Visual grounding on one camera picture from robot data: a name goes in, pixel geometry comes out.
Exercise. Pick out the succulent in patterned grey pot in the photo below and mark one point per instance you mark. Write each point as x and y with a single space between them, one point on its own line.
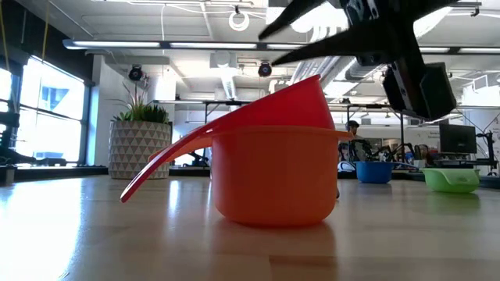
136 148

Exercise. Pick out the long ceiling light bar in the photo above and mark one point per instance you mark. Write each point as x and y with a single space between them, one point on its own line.
117 44

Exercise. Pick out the black hanging ceiling camera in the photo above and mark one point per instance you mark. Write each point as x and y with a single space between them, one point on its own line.
265 69
135 73

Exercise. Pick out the blue measuring cup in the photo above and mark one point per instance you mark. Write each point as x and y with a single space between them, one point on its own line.
373 171

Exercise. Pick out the orange measuring cup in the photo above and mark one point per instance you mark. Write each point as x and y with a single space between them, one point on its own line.
273 175

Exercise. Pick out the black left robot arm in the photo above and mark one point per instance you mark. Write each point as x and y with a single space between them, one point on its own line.
8 132

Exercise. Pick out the black computer monitor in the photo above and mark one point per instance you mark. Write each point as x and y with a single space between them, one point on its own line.
457 138

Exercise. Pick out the green measuring cup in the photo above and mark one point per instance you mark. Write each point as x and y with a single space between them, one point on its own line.
449 181

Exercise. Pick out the person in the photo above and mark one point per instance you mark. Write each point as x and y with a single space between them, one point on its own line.
352 126

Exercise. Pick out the black background workstation frame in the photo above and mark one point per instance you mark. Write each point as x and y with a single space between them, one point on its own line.
218 102

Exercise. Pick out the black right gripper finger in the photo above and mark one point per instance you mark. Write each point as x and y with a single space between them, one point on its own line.
351 43
293 11

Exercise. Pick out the red measuring cup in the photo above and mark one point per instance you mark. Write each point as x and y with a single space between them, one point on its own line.
297 105

